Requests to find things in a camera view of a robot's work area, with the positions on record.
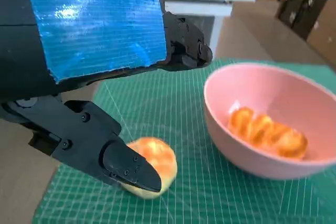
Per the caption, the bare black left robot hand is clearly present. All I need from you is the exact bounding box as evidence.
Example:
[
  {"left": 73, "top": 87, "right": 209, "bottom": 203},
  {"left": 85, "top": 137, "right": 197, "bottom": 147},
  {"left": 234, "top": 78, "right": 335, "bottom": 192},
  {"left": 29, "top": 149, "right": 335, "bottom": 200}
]
[{"left": 0, "top": 0, "right": 213, "bottom": 193}]

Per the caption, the round toy bread bun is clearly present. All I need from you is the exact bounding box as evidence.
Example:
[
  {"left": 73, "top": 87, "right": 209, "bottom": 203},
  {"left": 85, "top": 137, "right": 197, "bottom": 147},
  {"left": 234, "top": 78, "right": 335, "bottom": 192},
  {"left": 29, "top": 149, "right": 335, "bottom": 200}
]
[{"left": 122, "top": 136, "right": 178, "bottom": 200}]

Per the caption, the pink bowl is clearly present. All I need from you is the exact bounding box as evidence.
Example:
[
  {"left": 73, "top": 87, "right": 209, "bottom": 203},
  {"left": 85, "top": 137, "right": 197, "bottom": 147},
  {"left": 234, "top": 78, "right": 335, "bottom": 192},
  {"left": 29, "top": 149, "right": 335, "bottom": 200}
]
[{"left": 203, "top": 62, "right": 336, "bottom": 180}]

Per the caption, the long twisted toy bread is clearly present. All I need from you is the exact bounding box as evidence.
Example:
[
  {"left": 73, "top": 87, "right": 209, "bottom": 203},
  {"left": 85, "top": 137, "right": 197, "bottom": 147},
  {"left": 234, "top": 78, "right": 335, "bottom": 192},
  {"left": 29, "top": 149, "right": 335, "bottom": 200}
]
[{"left": 227, "top": 106, "right": 308, "bottom": 159}]

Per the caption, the green cutting mat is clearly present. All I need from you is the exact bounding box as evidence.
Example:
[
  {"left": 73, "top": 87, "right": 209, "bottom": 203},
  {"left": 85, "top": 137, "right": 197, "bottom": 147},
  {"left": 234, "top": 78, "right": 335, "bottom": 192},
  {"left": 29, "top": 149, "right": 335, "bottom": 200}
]
[{"left": 31, "top": 58, "right": 336, "bottom": 224}]

